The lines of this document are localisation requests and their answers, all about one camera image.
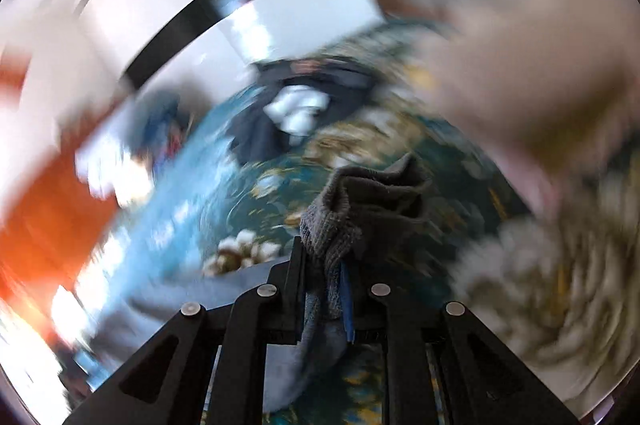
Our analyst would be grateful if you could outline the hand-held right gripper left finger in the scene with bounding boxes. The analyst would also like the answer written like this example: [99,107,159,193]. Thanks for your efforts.
[65,238,307,425]

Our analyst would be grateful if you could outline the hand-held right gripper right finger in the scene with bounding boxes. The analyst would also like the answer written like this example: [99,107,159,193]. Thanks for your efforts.
[341,254,582,425]

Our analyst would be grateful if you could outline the grey knit garment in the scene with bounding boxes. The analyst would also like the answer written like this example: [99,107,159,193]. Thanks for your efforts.
[95,153,434,413]

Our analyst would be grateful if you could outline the teal floral bedspread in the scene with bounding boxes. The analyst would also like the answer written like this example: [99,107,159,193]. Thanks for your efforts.
[75,19,640,425]

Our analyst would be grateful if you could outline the dark clothing pile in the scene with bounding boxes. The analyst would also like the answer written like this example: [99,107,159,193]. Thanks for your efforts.
[227,56,382,166]

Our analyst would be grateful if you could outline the white cloth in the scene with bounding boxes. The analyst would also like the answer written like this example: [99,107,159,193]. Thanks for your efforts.
[262,85,332,138]

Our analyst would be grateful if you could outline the blue cloth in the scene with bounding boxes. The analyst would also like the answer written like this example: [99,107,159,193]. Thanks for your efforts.
[126,89,195,172]

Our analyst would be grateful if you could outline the orange object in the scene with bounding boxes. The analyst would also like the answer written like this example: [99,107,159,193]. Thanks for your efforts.
[0,64,127,318]

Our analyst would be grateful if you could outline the beige cloth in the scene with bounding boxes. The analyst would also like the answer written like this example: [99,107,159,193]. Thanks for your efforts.
[320,0,640,218]

